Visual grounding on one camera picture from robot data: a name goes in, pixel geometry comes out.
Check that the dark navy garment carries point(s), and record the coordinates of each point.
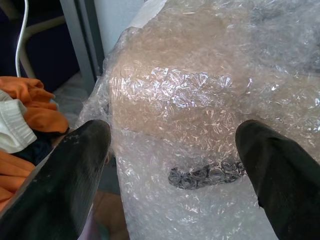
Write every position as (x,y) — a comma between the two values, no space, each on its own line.
(37,150)

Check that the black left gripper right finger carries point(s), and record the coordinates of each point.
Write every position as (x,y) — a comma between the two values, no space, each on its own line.
(280,175)

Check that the bubble-wrapped bulky furniture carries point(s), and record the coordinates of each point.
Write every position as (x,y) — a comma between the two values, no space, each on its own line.
(200,100)

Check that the orange garment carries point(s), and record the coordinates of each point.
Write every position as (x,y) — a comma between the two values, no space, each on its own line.
(37,110)

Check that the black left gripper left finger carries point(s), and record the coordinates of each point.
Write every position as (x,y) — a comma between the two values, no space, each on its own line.
(62,180)

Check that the grey metal door frame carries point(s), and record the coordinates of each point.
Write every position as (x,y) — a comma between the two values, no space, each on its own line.
(82,42)

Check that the white ribbed garment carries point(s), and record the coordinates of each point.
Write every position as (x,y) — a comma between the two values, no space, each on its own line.
(12,125)

